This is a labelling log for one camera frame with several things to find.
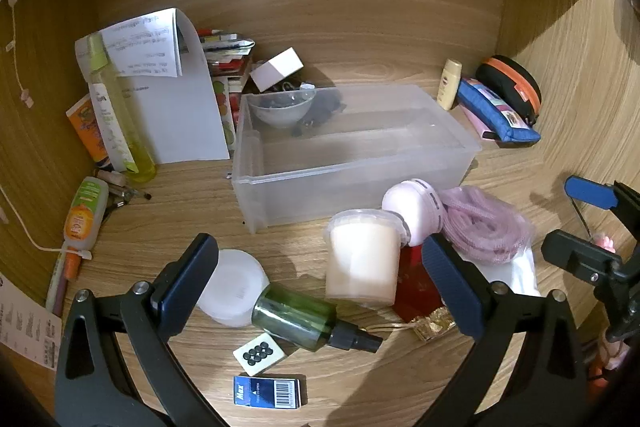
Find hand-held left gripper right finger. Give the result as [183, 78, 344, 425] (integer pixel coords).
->
[421, 234, 588, 427]

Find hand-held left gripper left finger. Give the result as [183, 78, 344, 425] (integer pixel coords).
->
[55, 233, 226, 427]

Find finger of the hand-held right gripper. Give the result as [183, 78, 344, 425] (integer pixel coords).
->
[565, 175, 640, 220]
[541, 230, 626, 289]

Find white plastic bag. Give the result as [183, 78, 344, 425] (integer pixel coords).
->
[477, 244, 542, 299]

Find pink mesh net bundle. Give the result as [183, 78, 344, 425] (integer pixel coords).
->
[440, 187, 534, 264]

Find pink round handheld device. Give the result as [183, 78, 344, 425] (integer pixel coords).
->
[382, 178, 443, 247]

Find green spray bottle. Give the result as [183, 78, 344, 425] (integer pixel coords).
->
[251, 283, 383, 354]

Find blue staple box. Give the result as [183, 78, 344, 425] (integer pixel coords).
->
[233, 374, 307, 408]

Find clear plastic storage box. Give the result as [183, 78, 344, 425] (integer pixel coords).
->
[231, 84, 482, 235]

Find wooden desktop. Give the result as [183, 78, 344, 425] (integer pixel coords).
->
[30, 52, 640, 427]

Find white tile with black dots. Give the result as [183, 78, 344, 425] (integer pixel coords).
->
[233, 334, 285, 376]

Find makeup brushes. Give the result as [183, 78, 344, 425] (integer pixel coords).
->
[96, 169, 153, 214]

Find blue pencil case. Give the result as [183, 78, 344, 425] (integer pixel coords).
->
[457, 77, 542, 148]

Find bundle of pens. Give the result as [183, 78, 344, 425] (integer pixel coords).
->
[46, 247, 82, 319]

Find orange label squeeze bottle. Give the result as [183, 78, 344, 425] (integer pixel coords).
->
[63, 177, 110, 260]

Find black and orange round case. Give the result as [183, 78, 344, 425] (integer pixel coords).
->
[475, 55, 542, 128]

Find pink flat pouch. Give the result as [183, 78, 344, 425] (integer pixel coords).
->
[460, 102, 501, 142]

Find printed paper receipt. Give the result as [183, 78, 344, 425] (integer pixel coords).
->
[0, 277, 63, 373]

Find white paper sheets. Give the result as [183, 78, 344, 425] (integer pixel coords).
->
[75, 8, 231, 165]

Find yellow-green spray bottle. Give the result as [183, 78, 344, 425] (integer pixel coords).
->
[87, 34, 157, 184]

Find cream lotion bottle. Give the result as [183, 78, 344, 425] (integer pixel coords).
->
[436, 59, 463, 110]

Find white cosmetic tube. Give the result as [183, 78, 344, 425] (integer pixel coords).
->
[89, 82, 132, 172]

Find orange packet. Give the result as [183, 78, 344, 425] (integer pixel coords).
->
[66, 93, 113, 168]

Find grey translucent bowl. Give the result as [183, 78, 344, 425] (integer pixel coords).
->
[248, 89, 318, 130]

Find dark bundle in storage box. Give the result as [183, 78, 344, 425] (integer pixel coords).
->
[292, 88, 347, 138]

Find stack of colourful packets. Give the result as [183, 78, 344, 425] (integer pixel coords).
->
[196, 28, 257, 154]

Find small white box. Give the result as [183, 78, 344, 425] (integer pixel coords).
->
[250, 48, 304, 92]

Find white cable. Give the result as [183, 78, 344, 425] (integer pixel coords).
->
[0, 182, 93, 260]

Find string with white clips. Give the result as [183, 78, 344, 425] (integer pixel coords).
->
[0, 0, 33, 108]

